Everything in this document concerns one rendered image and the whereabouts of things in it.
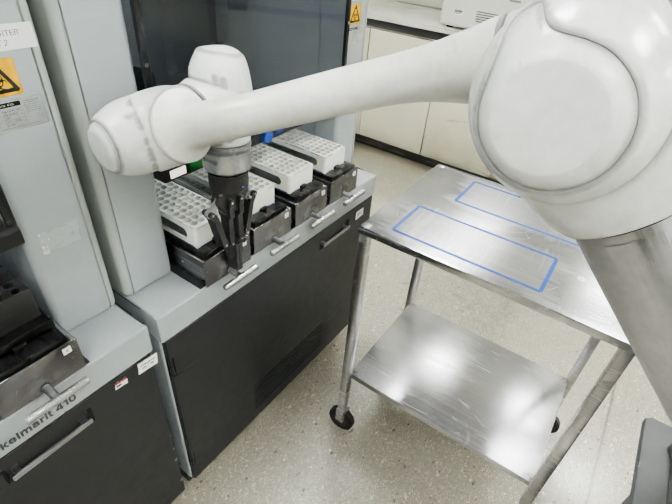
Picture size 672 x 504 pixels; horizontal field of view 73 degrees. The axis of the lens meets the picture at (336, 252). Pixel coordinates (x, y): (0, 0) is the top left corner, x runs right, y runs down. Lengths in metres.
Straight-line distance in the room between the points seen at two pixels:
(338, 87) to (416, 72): 0.10
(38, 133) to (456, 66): 0.59
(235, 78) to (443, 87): 0.35
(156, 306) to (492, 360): 1.05
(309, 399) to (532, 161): 1.47
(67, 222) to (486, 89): 0.71
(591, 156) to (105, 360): 0.83
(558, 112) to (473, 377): 1.26
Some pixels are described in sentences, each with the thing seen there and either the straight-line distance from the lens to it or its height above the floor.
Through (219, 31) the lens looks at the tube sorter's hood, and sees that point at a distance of 0.95.
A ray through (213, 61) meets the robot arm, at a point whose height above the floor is 1.20.
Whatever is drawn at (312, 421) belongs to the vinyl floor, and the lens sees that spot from 1.66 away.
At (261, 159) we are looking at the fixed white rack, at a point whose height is 0.87.
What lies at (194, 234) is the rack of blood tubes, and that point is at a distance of 0.98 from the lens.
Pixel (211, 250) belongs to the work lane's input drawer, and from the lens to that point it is 0.98.
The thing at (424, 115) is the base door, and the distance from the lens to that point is 3.23.
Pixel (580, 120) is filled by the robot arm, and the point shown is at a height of 1.31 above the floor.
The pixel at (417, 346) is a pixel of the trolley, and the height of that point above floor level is 0.28.
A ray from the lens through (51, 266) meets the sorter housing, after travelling 0.90.
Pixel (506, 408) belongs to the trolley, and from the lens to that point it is 1.48.
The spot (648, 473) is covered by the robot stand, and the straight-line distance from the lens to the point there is 0.97.
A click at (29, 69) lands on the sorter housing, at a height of 1.20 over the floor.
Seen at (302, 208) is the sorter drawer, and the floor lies 0.78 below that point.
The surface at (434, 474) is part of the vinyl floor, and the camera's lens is 1.63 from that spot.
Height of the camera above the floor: 1.40
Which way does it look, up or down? 37 degrees down
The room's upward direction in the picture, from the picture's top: 5 degrees clockwise
